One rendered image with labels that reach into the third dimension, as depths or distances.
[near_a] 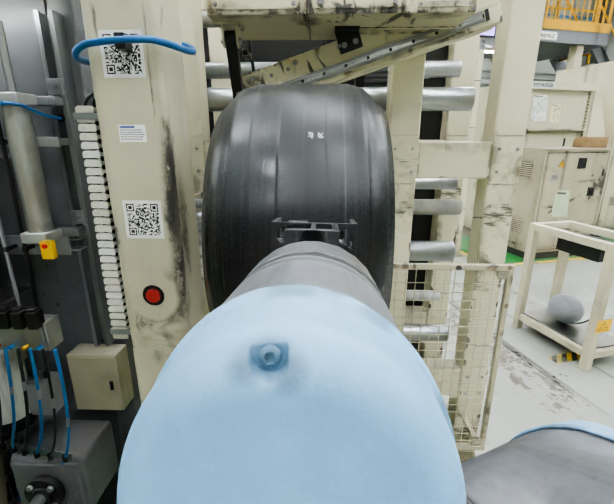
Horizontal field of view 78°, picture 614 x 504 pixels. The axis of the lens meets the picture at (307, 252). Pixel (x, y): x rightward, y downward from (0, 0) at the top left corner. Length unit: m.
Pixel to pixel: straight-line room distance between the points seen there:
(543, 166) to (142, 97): 4.50
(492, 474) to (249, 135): 0.50
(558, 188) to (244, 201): 4.73
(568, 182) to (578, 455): 4.98
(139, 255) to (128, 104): 0.28
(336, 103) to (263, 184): 0.19
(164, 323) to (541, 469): 0.74
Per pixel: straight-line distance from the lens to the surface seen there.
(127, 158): 0.80
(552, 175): 5.02
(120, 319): 0.93
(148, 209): 0.80
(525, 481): 0.24
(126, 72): 0.80
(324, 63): 1.13
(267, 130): 0.60
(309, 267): 0.16
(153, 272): 0.83
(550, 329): 3.11
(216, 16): 1.05
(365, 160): 0.57
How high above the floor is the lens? 1.38
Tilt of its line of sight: 17 degrees down
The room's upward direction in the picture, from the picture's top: straight up
